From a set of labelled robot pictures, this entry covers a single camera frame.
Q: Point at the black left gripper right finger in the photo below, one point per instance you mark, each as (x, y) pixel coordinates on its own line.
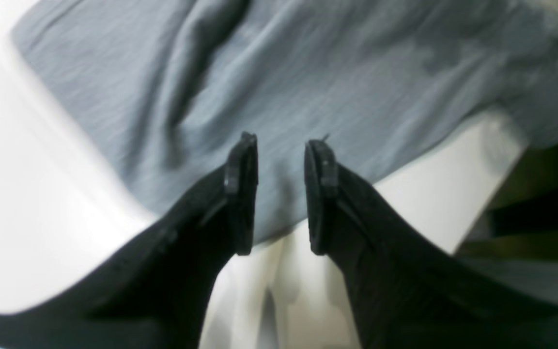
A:
(404, 291)

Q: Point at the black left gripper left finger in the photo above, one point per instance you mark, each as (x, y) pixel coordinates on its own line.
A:
(154, 291)

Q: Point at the grey t-shirt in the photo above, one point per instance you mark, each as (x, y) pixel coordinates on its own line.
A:
(164, 88)

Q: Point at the grey clothes pile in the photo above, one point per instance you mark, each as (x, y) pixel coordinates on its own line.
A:
(536, 278)

